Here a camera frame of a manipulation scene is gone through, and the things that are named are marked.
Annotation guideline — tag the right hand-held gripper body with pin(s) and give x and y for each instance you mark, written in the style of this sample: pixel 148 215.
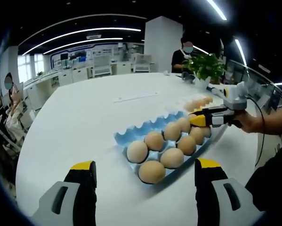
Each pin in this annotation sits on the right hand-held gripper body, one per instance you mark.
pixel 236 99

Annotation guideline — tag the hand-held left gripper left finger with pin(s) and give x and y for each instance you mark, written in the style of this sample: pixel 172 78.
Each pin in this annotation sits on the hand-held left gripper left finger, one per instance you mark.
pixel 82 188

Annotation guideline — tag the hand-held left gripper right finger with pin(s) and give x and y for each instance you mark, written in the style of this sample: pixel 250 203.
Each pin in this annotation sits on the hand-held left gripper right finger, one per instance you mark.
pixel 207 188

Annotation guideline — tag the group of brown eggs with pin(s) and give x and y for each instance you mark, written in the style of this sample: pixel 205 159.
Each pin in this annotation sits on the group of brown eggs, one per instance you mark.
pixel 192 104

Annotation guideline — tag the blue egg tray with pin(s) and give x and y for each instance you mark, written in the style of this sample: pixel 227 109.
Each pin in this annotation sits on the blue egg tray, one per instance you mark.
pixel 140 128

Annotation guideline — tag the white plastic egg holder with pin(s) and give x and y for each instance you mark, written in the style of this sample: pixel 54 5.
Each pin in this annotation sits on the white plastic egg holder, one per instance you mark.
pixel 176 103

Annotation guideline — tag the person's right hand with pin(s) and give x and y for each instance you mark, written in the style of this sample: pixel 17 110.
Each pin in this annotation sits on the person's right hand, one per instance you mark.
pixel 246 121

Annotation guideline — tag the white and blue device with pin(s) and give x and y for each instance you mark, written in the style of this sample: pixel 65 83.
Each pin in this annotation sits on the white and blue device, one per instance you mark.
pixel 213 90

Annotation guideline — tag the dark grey device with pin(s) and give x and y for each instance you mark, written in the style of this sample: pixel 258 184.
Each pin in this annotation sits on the dark grey device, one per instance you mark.
pixel 187 76

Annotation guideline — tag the green potted plant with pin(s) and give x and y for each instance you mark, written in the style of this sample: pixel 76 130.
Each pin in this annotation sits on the green potted plant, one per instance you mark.
pixel 204 66

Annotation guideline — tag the long ceiling light strip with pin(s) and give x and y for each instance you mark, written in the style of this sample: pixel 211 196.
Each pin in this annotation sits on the long ceiling light strip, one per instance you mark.
pixel 117 29
pixel 216 9
pixel 240 52
pixel 100 39

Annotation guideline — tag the small white object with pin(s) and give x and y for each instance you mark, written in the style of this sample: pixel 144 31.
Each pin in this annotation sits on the small white object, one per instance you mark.
pixel 166 73

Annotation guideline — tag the white table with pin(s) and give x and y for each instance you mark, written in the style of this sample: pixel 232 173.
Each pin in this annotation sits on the white table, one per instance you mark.
pixel 72 127

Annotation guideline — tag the person's black clothing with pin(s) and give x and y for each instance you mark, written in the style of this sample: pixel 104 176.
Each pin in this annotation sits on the person's black clothing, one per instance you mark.
pixel 272 176

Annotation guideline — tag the white flat strip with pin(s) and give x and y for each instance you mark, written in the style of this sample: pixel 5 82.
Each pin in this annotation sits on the white flat strip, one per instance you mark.
pixel 136 97

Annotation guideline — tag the white mesh office chair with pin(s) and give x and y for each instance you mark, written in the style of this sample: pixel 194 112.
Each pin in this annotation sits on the white mesh office chair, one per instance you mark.
pixel 143 62
pixel 102 66

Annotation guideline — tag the white square pillar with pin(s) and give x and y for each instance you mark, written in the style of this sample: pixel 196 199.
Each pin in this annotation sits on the white square pillar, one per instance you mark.
pixel 158 44

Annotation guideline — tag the black office chair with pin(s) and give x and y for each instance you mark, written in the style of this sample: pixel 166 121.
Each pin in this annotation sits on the black office chair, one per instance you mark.
pixel 4 146

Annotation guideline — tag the white cabinet row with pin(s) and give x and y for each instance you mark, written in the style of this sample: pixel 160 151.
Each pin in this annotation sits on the white cabinet row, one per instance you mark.
pixel 65 78

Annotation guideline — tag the ceiling air vent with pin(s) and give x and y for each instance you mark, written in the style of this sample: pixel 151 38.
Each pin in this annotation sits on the ceiling air vent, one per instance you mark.
pixel 93 37

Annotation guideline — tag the blue-framed wall display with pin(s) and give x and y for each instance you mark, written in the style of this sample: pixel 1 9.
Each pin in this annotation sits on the blue-framed wall display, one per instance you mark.
pixel 77 57

